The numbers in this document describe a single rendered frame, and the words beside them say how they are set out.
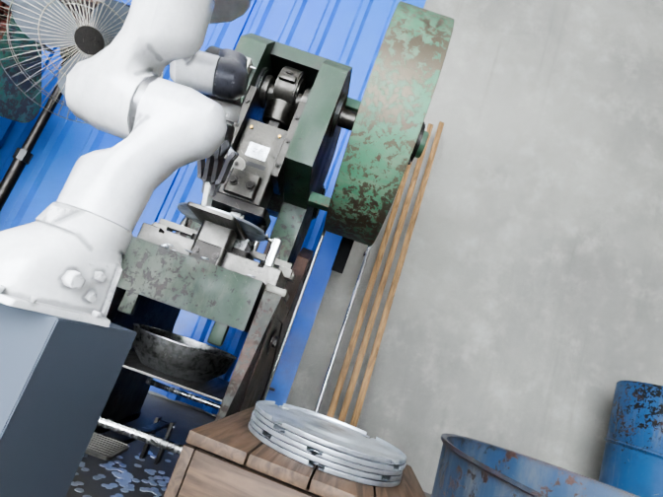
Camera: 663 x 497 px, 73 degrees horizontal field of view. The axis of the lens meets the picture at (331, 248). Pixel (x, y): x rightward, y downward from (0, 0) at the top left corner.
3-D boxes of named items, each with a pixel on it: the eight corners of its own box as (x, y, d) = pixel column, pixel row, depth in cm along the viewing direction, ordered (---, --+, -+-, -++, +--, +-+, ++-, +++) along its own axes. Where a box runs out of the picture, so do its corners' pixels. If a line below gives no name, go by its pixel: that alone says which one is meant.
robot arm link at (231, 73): (198, 92, 107) (241, 103, 109) (208, 35, 104) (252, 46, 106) (210, 100, 125) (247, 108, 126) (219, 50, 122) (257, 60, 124)
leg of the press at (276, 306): (211, 559, 102) (337, 205, 122) (164, 542, 102) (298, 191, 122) (256, 460, 192) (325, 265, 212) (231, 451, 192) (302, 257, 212)
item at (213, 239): (217, 260, 119) (236, 215, 122) (168, 244, 119) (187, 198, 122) (232, 275, 143) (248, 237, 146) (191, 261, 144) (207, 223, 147)
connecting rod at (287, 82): (278, 146, 148) (312, 60, 156) (243, 133, 148) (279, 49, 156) (281, 170, 168) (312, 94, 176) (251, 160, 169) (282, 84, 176)
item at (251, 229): (158, 196, 129) (159, 194, 129) (202, 229, 156) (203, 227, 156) (248, 218, 122) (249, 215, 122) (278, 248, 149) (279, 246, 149)
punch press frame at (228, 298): (200, 463, 112) (364, 32, 142) (41, 406, 113) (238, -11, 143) (244, 416, 190) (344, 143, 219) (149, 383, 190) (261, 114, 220)
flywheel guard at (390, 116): (400, 207, 113) (480, -42, 132) (295, 171, 114) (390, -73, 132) (356, 273, 214) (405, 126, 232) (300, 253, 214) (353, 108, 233)
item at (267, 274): (275, 289, 133) (282, 270, 134) (134, 240, 134) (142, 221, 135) (280, 299, 162) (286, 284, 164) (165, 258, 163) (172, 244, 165)
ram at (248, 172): (257, 201, 141) (290, 121, 148) (213, 185, 141) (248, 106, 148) (263, 217, 158) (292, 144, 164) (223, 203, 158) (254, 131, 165)
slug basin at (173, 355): (213, 394, 124) (227, 359, 126) (99, 354, 125) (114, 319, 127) (233, 385, 157) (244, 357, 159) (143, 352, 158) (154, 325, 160)
